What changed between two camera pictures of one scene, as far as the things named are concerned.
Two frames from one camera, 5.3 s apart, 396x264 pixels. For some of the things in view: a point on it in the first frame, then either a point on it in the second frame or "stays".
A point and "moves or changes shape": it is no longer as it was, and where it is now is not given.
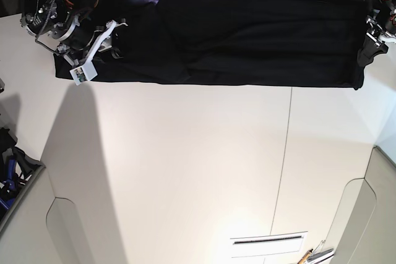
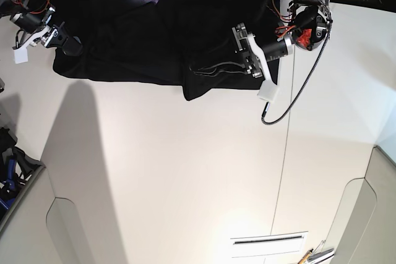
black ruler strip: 268,240 stays
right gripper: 377,33 → 257,57
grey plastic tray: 364,229 stays
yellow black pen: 305,256 stays
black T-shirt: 240,36 moves or changes shape
